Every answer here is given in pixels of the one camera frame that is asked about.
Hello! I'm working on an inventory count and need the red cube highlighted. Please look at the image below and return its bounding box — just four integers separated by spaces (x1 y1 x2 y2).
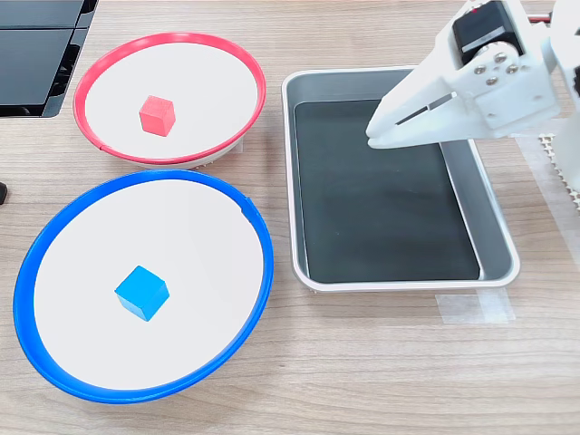
139 94 177 137

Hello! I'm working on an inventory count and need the blue cube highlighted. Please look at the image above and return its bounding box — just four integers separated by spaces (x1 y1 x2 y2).
113 265 170 323

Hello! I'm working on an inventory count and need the black tray mat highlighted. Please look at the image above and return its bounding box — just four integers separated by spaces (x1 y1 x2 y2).
293 99 481 283

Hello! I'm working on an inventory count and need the steel tray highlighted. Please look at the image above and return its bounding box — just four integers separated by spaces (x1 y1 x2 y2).
280 66 521 292

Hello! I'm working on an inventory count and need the clear tape piece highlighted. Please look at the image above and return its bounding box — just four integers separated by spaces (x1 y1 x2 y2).
434 289 517 325

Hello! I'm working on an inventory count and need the red-rimmed white plate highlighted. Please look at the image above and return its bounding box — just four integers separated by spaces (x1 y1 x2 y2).
72 31 267 169

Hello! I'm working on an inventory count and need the blue-rimmed white plate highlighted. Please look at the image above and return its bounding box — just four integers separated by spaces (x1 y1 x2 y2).
12 169 276 405

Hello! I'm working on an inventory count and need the black flat device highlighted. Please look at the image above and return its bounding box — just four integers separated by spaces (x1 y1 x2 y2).
0 0 100 119

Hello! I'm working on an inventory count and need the pale perforated base plate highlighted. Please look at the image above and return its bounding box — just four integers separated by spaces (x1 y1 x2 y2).
537 132 580 214

